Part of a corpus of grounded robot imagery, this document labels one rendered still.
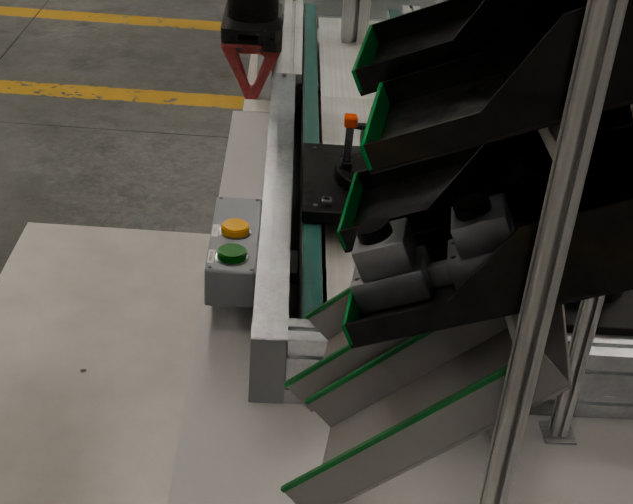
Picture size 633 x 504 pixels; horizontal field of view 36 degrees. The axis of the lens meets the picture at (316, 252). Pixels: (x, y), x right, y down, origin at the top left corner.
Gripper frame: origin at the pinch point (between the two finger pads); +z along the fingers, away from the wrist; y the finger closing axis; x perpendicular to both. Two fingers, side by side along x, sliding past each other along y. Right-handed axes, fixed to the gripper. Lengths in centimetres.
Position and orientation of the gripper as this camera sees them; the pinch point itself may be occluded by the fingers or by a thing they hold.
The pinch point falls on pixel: (251, 91)
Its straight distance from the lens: 114.4
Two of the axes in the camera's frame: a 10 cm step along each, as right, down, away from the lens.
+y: -0.1, -5.2, 8.5
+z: -0.5, 8.5, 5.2
